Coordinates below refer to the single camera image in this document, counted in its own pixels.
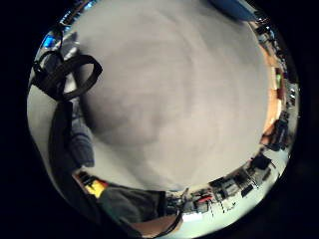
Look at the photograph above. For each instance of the gray cloth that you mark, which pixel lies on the gray cloth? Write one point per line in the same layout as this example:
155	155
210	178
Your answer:
179	93

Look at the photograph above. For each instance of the yellow box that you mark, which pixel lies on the yellow box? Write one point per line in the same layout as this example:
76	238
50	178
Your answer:
95	187

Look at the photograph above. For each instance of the orange wooden shelf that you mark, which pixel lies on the orange wooden shelf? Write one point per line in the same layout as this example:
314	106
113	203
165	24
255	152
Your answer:
274	99

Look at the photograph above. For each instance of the blue lit monitor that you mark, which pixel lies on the blue lit monitor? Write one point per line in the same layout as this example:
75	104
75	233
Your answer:
49	41

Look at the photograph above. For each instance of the desk with black equipment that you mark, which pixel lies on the desk with black equipment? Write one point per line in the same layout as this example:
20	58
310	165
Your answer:
232	187

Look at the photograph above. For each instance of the the person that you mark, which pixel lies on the the person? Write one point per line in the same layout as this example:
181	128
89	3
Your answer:
129	205

